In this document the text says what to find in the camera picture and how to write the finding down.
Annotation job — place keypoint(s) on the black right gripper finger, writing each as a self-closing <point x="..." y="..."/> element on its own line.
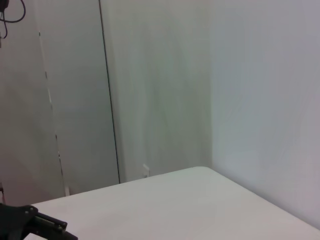
<point x="15" y="222"/>

